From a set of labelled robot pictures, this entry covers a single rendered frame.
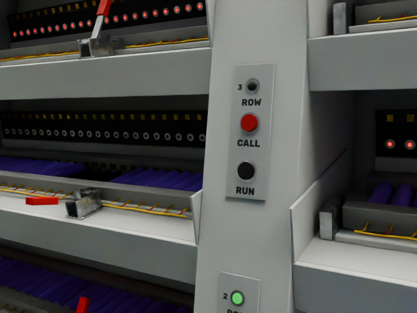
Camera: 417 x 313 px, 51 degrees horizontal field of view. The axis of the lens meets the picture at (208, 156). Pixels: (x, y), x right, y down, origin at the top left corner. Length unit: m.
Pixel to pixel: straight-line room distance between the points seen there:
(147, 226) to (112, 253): 0.05
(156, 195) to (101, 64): 0.16
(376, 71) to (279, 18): 0.10
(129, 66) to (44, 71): 0.14
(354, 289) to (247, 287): 0.09
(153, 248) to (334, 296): 0.19
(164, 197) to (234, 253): 0.13
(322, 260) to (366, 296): 0.04
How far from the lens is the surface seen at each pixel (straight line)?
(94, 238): 0.52
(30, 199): 0.50
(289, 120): 0.38
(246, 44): 0.42
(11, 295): 0.76
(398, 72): 0.38
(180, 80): 0.46
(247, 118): 0.39
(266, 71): 0.40
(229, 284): 0.41
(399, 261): 0.39
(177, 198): 0.49
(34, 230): 0.60
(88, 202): 0.54
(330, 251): 0.40
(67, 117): 0.79
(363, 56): 0.38
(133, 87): 0.50
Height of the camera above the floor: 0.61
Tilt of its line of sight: 1 degrees up
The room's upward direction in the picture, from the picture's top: 4 degrees clockwise
